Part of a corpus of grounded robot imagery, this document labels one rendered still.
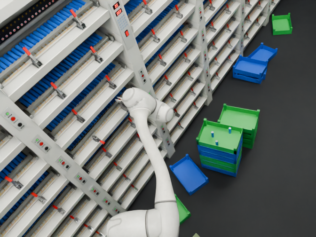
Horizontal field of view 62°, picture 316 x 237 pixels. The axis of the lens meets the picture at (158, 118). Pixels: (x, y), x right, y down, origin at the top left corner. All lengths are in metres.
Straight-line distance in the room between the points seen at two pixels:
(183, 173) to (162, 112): 1.16
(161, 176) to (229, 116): 1.28
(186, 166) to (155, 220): 1.29
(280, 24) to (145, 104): 2.72
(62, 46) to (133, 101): 0.39
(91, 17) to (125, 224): 0.95
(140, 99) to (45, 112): 0.44
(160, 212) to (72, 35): 0.87
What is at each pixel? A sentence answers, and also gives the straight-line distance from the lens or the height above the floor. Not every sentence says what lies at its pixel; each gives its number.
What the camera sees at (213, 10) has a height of 0.94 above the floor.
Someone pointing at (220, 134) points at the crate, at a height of 0.40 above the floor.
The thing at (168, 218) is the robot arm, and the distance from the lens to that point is 1.18.
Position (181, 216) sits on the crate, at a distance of 2.26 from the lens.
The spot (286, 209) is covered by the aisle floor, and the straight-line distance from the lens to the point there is 2.30.
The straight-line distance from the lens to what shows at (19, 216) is 1.63.
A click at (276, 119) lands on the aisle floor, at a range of 2.68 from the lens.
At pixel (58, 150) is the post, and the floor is 1.14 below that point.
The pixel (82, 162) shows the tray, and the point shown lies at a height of 0.93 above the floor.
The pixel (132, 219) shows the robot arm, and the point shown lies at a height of 1.06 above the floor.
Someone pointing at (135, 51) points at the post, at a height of 1.23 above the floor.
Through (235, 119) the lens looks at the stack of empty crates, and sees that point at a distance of 2.35.
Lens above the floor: 2.15
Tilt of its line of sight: 51 degrees down
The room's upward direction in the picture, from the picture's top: 21 degrees counter-clockwise
